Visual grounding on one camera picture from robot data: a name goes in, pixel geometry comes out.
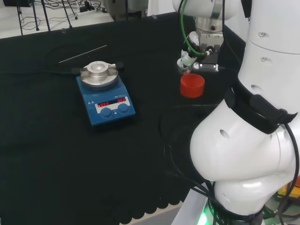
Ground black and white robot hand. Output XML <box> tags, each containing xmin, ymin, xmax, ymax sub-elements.
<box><xmin>177</xmin><ymin>28</ymin><xmax>224</xmax><ymax>75</ymax></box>

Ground clear glass round-bottom flask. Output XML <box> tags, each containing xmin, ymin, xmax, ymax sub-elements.
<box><xmin>177</xmin><ymin>63</ymin><xmax>192</xmax><ymax>75</ymax></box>

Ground heater with blue base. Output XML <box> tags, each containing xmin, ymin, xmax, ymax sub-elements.
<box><xmin>71</xmin><ymin>60</ymin><xmax>137</xmax><ymax>128</ymax></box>

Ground yellow stop button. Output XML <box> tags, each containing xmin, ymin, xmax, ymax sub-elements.
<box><xmin>277</xmin><ymin>179</ymin><xmax>300</xmax><ymax>203</ymax></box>

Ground black tripod legs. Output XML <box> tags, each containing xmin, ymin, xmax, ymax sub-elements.
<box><xmin>15</xmin><ymin>0</ymin><xmax>74</xmax><ymax>36</ymax></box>

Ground black bench cloth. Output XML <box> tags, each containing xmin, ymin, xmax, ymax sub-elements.
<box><xmin>0</xmin><ymin>7</ymin><xmax>247</xmax><ymax>225</ymax></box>

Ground green cable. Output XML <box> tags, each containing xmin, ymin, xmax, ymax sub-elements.
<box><xmin>180</xmin><ymin>0</ymin><xmax>212</xmax><ymax>59</ymax></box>

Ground black cable bundle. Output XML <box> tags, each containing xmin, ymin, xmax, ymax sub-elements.
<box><xmin>158</xmin><ymin>103</ymin><xmax>218</xmax><ymax>204</ymax></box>

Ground black heater power cable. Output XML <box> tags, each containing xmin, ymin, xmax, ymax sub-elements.
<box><xmin>0</xmin><ymin>67</ymin><xmax>78</xmax><ymax>75</ymax></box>

